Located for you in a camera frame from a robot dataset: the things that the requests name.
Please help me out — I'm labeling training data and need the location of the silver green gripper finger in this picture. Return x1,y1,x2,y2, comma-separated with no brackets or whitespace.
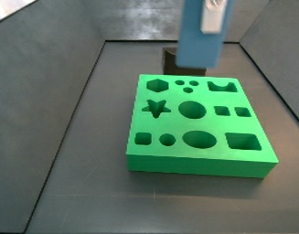
201,0,227,34

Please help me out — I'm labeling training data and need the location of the green shape-sorting board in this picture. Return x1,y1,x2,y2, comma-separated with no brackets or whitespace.
126,74,278,178

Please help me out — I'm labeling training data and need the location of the dark arch-shaped block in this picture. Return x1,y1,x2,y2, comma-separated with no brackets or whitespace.
163,48,207,76

